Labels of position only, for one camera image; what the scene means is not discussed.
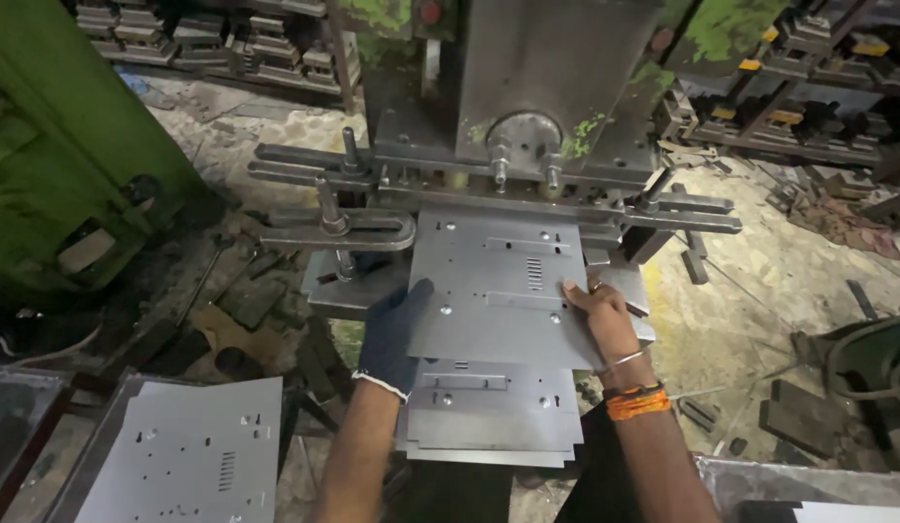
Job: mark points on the person's right hand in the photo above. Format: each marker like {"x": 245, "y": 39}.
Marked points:
{"x": 602, "y": 319}

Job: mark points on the person's left hand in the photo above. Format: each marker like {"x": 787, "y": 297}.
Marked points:
{"x": 389, "y": 341}

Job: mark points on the person's left fingers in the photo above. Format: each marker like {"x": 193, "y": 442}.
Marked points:
{"x": 419, "y": 299}

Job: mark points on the punched grey sheet metal plate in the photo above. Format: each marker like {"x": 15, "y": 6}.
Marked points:
{"x": 497, "y": 287}

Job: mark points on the slotted steel clamp bar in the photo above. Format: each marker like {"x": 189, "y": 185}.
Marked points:
{"x": 337, "y": 231}

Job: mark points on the stack of punched metal plates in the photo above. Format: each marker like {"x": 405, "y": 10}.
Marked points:
{"x": 490, "y": 410}

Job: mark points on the heap of scrap steel blocks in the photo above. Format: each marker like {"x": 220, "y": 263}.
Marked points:
{"x": 261, "y": 312}

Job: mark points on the grey power press machine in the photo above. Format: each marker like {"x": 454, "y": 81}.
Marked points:
{"x": 508, "y": 109}

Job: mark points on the silver wrist bangle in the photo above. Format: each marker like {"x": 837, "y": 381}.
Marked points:
{"x": 621, "y": 361}

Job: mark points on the orange thread wristband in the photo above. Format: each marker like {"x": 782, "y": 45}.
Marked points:
{"x": 637, "y": 401}

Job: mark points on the long steel clamp bar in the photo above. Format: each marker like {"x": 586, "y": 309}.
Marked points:
{"x": 675, "y": 214}

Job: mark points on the pile of finished metal plates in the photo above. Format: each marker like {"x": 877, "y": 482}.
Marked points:
{"x": 185, "y": 457}

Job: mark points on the rack of steel dies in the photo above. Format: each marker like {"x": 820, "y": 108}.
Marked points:
{"x": 217, "y": 40}

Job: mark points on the green machine body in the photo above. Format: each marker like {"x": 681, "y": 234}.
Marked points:
{"x": 65, "y": 145}

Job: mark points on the metal tray table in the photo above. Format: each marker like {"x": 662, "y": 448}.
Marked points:
{"x": 18, "y": 428}

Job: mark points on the grey metal bin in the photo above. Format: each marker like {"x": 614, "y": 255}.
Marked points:
{"x": 806, "y": 490}

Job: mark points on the rack of yellow tagged dies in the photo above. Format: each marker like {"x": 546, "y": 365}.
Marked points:
{"x": 799, "y": 87}

